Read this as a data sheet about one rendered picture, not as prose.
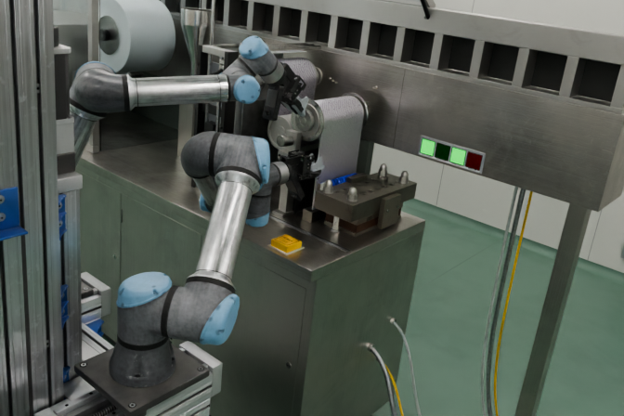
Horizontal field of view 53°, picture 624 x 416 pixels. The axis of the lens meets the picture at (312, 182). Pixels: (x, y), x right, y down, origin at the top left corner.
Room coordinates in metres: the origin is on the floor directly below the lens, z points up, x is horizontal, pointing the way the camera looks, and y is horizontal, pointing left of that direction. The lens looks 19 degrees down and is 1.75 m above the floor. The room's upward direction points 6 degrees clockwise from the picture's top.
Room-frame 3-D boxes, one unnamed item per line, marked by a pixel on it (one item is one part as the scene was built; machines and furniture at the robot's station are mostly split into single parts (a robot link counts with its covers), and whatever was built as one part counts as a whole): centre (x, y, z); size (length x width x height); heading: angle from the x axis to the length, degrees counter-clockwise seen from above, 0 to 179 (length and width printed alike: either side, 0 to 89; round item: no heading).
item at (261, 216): (1.85, 0.18, 1.01); 0.11 x 0.08 x 0.11; 85
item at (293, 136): (2.08, 0.09, 1.05); 0.06 x 0.05 x 0.31; 142
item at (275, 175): (1.84, 0.16, 1.11); 0.11 x 0.08 x 0.09; 142
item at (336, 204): (2.11, -0.20, 1.00); 0.40 x 0.16 x 0.06; 142
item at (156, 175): (2.71, 0.75, 0.88); 2.52 x 0.66 x 0.04; 52
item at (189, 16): (2.63, 0.54, 1.50); 0.14 x 0.14 x 0.06
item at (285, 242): (1.81, 0.06, 0.91); 0.07 x 0.07 x 0.02; 52
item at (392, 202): (2.06, -0.28, 0.96); 0.10 x 0.03 x 0.11; 142
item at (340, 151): (2.15, -0.08, 1.11); 0.23 x 0.01 x 0.18; 142
